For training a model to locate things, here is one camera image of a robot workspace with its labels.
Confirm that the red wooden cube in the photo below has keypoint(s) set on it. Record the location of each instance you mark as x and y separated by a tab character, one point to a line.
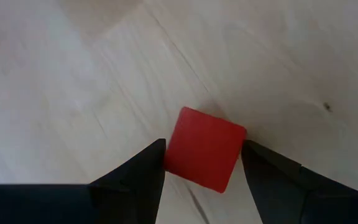
204	149

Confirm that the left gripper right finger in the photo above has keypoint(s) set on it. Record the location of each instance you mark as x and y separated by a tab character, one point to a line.
291	196

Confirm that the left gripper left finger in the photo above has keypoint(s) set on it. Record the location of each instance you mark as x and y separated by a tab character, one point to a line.
120	202

